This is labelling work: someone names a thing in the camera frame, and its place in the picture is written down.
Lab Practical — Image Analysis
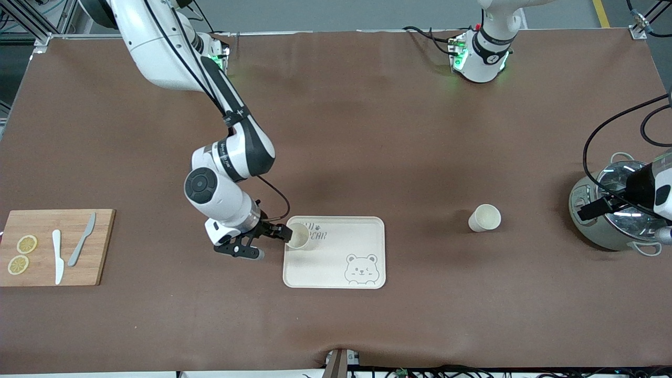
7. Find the glass pot lid with knob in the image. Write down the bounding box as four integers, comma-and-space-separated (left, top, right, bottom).
595, 160, 672, 240

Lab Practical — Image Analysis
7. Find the white bear print tray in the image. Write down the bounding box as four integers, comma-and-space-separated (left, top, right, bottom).
282, 216, 386, 290

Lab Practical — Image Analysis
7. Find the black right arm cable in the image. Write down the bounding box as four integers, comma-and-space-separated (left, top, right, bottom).
142, 0, 291, 223

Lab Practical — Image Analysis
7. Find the sage green electric cooking pot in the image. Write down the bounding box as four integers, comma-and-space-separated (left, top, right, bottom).
569, 152, 672, 257

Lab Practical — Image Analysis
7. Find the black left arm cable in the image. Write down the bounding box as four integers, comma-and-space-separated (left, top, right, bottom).
582, 93, 672, 211

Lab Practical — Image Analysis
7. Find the white paper cup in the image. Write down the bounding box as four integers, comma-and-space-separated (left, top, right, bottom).
468, 204, 502, 233

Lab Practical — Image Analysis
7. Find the white plastic cup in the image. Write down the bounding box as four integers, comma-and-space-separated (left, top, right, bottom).
286, 222, 311, 250

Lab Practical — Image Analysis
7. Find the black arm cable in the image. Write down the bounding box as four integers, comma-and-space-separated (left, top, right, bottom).
142, 0, 291, 223
582, 93, 672, 211

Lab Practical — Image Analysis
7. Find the aluminium frame corner bracket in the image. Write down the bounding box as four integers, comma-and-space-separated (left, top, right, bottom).
628, 0, 672, 40

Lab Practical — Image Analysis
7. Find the white plastic knife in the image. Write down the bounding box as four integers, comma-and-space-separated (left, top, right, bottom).
51, 229, 65, 286

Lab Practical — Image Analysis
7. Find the grey plastic knife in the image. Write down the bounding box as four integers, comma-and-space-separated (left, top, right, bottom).
67, 212, 97, 268

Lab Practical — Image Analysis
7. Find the black looped cable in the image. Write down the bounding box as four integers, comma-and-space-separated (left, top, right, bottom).
639, 103, 672, 148

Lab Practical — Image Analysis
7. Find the aluminium frame profile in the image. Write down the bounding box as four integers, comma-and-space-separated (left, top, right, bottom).
0, 0, 85, 54

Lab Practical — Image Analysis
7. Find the wooden cutting board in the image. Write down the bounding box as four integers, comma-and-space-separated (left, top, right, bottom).
0, 209, 117, 287

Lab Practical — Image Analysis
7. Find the brown table cover mat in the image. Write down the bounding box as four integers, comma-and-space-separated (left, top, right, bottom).
0, 29, 672, 371

